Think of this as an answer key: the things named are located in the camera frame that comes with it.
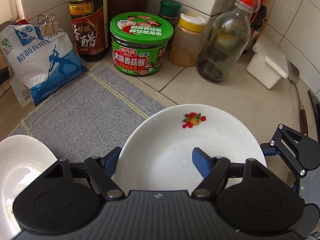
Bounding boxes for white seasoning box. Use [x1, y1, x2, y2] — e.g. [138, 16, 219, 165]
[246, 34, 289, 89]

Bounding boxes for metal spatula wooden handle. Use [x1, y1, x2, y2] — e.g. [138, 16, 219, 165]
[287, 60, 309, 136]

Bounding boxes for binder clips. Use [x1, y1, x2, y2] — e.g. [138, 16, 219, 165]
[37, 14, 58, 36]

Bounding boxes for plain white plate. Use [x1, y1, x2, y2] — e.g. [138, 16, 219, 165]
[0, 135, 57, 239]

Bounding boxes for green mushroom sauce jar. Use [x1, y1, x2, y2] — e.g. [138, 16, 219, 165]
[110, 12, 174, 76]

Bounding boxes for clear glass bottle red cap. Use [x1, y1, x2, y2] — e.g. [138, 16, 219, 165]
[196, 0, 253, 82]

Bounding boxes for grey checked mat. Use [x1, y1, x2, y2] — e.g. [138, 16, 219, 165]
[12, 63, 164, 163]

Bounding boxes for green lid spice jar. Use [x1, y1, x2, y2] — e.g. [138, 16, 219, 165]
[158, 0, 182, 29]

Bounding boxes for dark vinegar bottle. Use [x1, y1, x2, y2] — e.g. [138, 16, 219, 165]
[69, 0, 108, 62]

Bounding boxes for oil bottles group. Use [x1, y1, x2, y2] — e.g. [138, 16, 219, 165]
[244, 0, 272, 53]

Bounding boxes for yellow lid spice jar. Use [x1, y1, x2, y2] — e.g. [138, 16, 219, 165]
[169, 13, 206, 67]

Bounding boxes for white blue salt bag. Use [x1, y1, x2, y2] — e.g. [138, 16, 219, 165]
[1, 24, 88, 106]

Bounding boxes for white plate with fruit print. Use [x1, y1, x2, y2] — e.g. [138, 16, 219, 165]
[114, 104, 266, 193]

